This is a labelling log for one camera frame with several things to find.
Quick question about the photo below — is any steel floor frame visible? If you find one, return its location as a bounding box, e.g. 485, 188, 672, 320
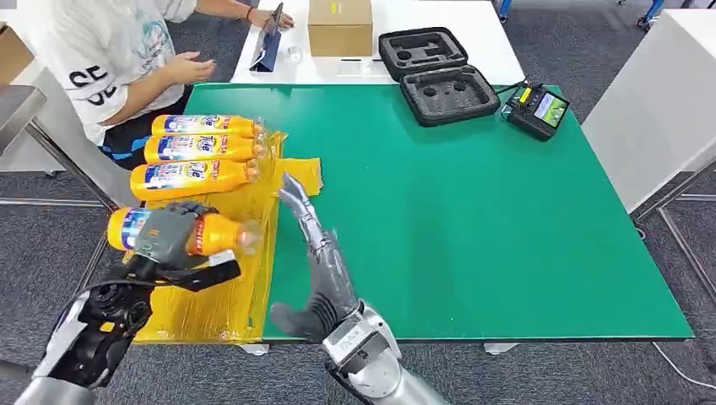
631, 159, 716, 305
0, 195, 122, 384

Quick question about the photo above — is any person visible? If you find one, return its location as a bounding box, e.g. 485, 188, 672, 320
33, 0, 296, 171

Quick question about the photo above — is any green table mat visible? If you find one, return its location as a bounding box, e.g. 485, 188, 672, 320
183, 84, 695, 342

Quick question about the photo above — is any white floor cable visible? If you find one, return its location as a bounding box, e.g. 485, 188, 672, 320
651, 341, 716, 392

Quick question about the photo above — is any flat brown cardboard box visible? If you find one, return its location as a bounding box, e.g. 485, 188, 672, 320
0, 22, 35, 86

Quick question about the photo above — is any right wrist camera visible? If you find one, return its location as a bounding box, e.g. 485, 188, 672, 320
321, 318, 402, 376

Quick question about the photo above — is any person's right hand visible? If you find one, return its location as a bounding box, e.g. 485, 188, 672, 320
165, 51, 218, 85

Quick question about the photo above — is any white side table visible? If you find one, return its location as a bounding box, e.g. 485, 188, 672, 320
580, 8, 716, 214

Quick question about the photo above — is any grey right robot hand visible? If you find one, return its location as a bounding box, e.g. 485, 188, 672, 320
269, 173, 361, 342

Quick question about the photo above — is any orange drink bottle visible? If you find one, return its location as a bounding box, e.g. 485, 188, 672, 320
129, 159, 263, 203
106, 207, 261, 257
144, 133, 267, 165
150, 114, 265, 140

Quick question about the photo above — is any open black foam case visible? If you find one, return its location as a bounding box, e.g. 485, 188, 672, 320
377, 26, 502, 128

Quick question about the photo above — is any black controller cable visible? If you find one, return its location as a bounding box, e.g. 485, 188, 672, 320
491, 82, 529, 99

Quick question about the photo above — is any black remote controller with screen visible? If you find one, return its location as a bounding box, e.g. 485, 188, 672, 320
502, 84, 571, 143

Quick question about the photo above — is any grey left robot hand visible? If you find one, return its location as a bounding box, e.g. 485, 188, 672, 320
133, 201, 220, 269

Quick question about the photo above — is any tablet in dark cover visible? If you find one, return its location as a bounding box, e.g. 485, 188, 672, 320
248, 1, 285, 73

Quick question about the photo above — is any yellow plastic sheet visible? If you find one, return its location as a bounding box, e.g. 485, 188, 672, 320
131, 131, 324, 345

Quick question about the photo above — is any person's left hand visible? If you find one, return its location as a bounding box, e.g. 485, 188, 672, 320
248, 8, 296, 30

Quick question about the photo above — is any grey desk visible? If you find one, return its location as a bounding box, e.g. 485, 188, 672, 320
0, 58, 141, 209

